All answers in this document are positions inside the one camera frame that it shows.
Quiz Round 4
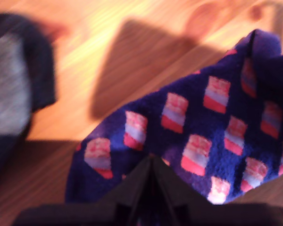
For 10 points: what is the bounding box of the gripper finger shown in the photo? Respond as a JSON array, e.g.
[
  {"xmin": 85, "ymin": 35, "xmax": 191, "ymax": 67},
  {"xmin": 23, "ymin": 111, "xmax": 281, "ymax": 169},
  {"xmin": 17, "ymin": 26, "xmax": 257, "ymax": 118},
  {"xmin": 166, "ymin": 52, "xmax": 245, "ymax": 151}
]
[
  {"xmin": 152, "ymin": 156, "xmax": 212, "ymax": 206},
  {"xmin": 101, "ymin": 156, "xmax": 153, "ymax": 206}
]

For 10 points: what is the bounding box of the purple patterned sock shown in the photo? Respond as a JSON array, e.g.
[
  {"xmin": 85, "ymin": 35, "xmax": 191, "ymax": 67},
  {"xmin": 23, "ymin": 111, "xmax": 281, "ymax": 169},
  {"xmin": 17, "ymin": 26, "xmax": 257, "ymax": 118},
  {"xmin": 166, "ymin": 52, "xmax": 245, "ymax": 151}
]
[{"xmin": 65, "ymin": 29, "xmax": 283, "ymax": 206}]

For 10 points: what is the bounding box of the grey dark-toed sock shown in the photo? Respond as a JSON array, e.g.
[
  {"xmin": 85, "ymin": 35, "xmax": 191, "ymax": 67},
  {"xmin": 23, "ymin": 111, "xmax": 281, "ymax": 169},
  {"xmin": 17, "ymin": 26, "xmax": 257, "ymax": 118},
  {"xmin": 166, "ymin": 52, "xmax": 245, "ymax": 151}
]
[{"xmin": 0, "ymin": 13, "xmax": 58, "ymax": 182}]

